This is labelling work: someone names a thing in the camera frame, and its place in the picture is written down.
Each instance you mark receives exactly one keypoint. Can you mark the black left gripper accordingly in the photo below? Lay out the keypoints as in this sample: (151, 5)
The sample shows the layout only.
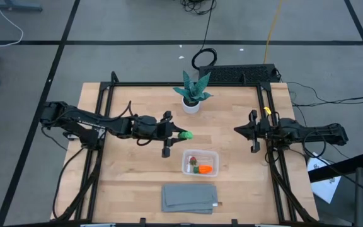
(166, 132)

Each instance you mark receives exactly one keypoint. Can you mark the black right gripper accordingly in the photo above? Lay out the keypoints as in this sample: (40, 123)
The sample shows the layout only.
(265, 130)

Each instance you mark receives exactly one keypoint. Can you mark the green toy cucumber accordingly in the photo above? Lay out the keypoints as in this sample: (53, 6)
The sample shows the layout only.
(187, 135)

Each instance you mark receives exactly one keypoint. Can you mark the red toy strawberry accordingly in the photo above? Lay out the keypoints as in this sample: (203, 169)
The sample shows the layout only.
(193, 161)

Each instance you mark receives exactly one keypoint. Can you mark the clear plastic tupperware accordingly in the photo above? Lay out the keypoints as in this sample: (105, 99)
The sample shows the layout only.
(214, 157)

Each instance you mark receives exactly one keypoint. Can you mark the orange toy carrot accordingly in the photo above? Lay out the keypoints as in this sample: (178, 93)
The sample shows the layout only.
(205, 169)

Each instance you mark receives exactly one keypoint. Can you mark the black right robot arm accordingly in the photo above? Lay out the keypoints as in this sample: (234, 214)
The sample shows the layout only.
(317, 132)

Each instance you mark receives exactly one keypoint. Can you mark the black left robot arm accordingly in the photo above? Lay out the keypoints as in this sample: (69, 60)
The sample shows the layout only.
(84, 121)

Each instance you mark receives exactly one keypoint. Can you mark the white round plant pot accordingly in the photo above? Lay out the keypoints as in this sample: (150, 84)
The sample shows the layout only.
(191, 109)

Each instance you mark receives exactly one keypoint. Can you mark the small yellow tag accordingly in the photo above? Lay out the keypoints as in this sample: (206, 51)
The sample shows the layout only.
(267, 110)

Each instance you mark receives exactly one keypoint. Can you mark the green artificial snake plant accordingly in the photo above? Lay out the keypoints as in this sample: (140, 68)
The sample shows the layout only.
(194, 89)

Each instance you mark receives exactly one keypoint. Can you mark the black perforated computer case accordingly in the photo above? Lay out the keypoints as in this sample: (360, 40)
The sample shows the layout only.
(232, 74)

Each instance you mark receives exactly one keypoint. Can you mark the grey folded cloth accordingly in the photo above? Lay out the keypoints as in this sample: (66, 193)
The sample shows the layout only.
(187, 198)

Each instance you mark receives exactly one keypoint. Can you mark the white printed paper sheet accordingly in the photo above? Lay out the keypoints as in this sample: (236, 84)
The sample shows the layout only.
(324, 189)

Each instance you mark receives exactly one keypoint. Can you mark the black desk bar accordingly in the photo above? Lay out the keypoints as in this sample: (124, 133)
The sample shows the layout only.
(339, 168)

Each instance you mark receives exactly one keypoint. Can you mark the blue grey metal foot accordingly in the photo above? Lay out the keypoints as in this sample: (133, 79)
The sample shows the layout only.
(14, 6)

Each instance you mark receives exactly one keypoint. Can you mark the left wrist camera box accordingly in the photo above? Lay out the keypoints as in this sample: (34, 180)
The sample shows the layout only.
(147, 122)

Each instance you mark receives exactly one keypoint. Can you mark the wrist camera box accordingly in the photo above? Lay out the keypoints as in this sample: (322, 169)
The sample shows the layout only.
(147, 122)
(288, 125)

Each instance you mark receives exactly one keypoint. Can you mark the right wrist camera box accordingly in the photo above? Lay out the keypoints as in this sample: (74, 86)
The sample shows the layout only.
(288, 125)

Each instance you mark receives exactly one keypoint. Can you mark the black aluminium rig frame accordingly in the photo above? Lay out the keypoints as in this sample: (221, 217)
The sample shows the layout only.
(153, 84)

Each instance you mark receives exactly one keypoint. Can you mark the silver frame plate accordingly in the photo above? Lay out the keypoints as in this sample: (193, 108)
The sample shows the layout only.
(100, 133)

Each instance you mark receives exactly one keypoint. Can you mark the black edge bracket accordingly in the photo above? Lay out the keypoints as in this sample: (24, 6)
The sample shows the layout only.
(142, 221)
(234, 222)

